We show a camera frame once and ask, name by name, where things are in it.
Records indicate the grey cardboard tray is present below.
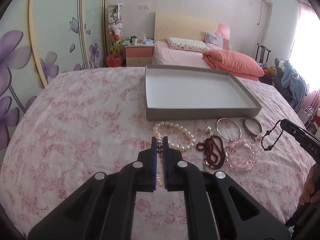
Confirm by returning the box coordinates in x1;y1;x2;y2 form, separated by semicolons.
145;64;262;121

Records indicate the right hand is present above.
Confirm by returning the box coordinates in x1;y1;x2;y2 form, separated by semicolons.
299;165;316;205

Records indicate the pink crystal bead bracelet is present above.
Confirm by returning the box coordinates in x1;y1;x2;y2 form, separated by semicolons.
224;139;261;172

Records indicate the pink floral bedsheet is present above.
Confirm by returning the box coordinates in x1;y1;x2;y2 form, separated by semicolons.
1;67;314;236

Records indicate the thin silver bangle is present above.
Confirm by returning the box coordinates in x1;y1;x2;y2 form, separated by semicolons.
216;118;242;142

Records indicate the lavender pillow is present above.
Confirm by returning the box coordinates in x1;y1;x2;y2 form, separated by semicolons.
204;31;225;48

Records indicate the floral white pillow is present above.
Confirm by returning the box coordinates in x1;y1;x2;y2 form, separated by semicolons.
167;37;210;53

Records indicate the dark red bead necklace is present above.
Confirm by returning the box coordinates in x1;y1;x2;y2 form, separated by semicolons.
196;134;226;170

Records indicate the red waste basket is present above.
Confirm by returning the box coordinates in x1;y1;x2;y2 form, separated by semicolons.
106;54;123;67

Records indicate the white pearl bracelet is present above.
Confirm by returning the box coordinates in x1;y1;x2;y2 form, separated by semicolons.
152;121;196;152

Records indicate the blue plush robe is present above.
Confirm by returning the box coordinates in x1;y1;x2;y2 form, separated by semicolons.
281;60;308;100

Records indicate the plush toy display tube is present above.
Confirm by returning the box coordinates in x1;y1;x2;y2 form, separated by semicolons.
107;4;123;55

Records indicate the folded coral duvet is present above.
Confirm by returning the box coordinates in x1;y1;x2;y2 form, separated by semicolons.
202;50;264;81

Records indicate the wide grey bangle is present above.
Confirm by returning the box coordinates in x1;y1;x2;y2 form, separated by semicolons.
243;116;263;137

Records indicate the dark wooden chair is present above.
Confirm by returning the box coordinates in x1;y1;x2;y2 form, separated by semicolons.
255;43;271;64

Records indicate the pink white nightstand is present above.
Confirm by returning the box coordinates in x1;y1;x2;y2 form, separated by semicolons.
124;43;154;67

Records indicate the floral sliding wardrobe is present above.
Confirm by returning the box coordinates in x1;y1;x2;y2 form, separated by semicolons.
1;0;105;152

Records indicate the pink bed with headboard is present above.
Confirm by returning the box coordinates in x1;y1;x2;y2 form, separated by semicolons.
152;11;230;69

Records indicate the small pink pearl bracelet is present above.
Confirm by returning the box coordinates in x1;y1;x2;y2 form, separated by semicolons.
152;131;166;189

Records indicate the black bead bracelet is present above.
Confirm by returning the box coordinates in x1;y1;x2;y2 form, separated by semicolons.
260;119;284;152

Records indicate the white mug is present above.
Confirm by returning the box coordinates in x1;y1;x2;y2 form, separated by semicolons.
131;36;138;46

